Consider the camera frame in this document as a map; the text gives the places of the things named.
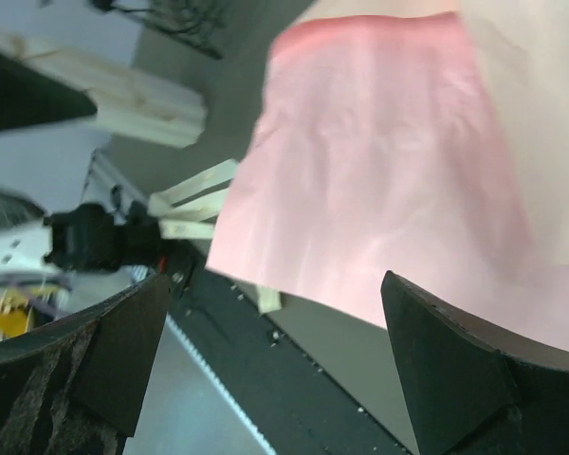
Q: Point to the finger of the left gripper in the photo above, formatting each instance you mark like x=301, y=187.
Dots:
x=29, y=99

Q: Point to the black wire basket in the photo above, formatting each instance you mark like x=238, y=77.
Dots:
x=190, y=23

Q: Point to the beige ribbon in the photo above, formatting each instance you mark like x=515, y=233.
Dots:
x=184, y=211

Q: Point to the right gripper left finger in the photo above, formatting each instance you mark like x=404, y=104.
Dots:
x=77, y=385

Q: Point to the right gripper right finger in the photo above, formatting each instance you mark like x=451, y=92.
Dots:
x=470, y=386

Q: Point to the pink wrapping paper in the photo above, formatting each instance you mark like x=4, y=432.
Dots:
x=425, y=138

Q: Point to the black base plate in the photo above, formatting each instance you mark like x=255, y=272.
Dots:
x=286, y=393

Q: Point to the white ribbed ceramic vase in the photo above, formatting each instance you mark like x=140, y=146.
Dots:
x=129, y=103

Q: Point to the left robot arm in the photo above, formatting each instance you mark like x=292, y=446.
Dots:
x=88, y=238

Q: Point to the slotted cable duct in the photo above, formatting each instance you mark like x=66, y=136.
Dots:
x=207, y=370

